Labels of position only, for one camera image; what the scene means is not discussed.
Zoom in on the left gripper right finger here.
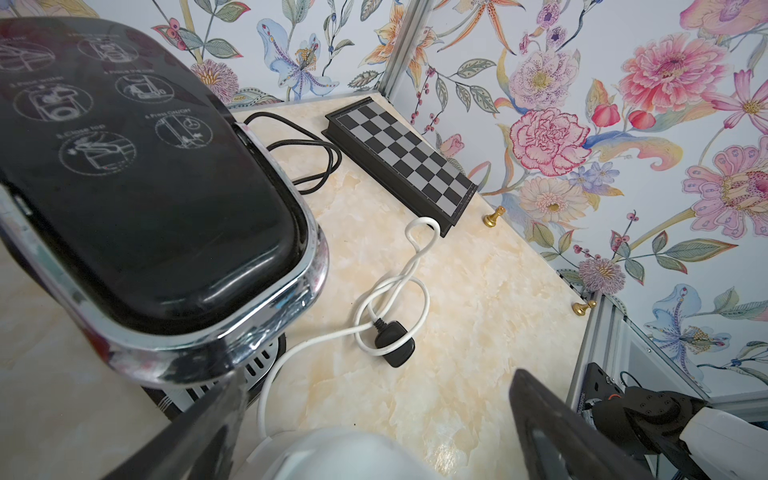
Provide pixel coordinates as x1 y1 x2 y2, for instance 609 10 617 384
509 369 652 479

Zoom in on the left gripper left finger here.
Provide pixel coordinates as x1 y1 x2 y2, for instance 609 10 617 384
105 370 248 479

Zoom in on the white coffee machine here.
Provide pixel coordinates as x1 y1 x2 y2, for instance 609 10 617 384
234 427 441 480

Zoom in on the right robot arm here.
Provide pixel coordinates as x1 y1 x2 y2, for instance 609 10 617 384
576 362 767 479

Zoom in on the black coffee machine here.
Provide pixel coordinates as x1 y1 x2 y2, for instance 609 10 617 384
1 17 329 416

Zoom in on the gold chess pawn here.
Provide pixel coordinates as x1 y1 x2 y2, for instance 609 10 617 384
482 206 506 228
572 300 597 316

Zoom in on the black white chessboard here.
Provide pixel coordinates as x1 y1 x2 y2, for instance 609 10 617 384
323 97 477 237

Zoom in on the white power cable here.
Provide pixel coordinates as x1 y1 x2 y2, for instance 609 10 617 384
256 216 441 442

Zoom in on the black power cable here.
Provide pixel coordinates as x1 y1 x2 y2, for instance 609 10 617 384
242 111 344 196

